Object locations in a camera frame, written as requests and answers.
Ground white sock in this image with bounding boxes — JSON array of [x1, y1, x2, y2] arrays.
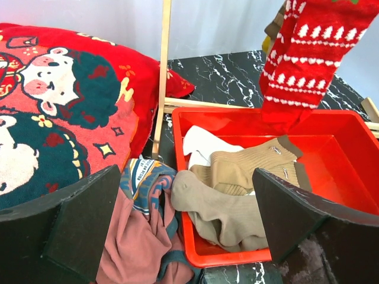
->
[[183, 125, 243, 170]]

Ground red christmas sock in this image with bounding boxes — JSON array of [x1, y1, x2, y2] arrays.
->
[[259, 0, 378, 134]]

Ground brown hanging sock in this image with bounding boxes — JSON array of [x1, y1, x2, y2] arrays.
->
[[264, 4, 285, 40]]

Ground red cartoon bear pillow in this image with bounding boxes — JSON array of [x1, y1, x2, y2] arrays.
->
[[0, 22, 196, 209]]

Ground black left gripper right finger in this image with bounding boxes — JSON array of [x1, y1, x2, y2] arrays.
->
[[252, 169, 378, 283]]

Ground tan sock brown cuff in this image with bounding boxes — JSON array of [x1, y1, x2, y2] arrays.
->
[[210, 135, 303, 195], [190, 162, 311, 196]]

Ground red plastic bin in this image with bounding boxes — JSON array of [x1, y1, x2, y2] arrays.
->
[[172, 107, 378, 267]]

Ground taupe ribbed sock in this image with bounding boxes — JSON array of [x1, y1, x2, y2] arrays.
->
[[171, 170, 268, 252]]

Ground wooden rack frame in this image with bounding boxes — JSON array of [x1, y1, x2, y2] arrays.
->
[[151, 0, 379, 160]]

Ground pink and teal garment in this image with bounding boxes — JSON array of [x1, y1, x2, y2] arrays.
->
[[96, 159, 201, 283]]

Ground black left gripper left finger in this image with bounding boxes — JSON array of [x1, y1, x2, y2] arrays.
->
[[1, 165, 120, 283]]

